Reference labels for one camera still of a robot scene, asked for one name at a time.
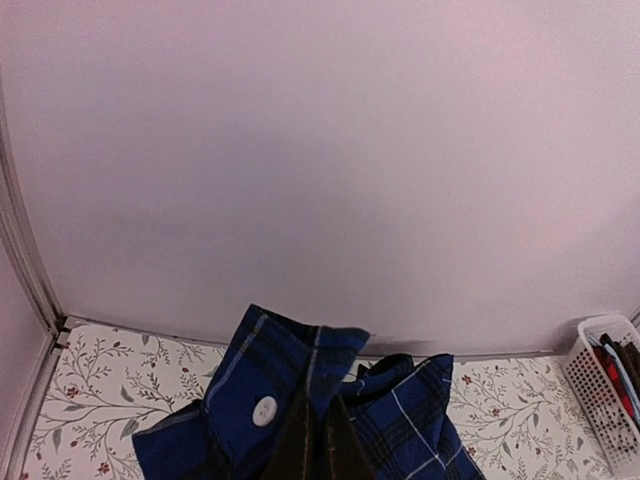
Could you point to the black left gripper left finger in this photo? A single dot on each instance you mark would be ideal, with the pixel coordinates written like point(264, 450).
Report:
point(294, 457)

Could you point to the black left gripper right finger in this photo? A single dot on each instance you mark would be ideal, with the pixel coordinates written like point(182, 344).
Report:
point(344, 456)

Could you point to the blue plaid long sleeve shirt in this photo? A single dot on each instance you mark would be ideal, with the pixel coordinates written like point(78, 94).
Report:
point(398, 407)

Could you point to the floral patterned table mat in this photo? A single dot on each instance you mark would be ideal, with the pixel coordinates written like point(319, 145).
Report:
point(517, 418)

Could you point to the white plastic laundry basket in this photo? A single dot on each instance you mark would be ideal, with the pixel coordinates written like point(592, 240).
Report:
point(616, 432)

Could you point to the dark striped shirt in basket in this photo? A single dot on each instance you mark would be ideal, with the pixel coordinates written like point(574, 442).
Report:
point(629, 354)

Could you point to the left aluminium frame post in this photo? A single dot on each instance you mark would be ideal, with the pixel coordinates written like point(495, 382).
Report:
point(19, 243)

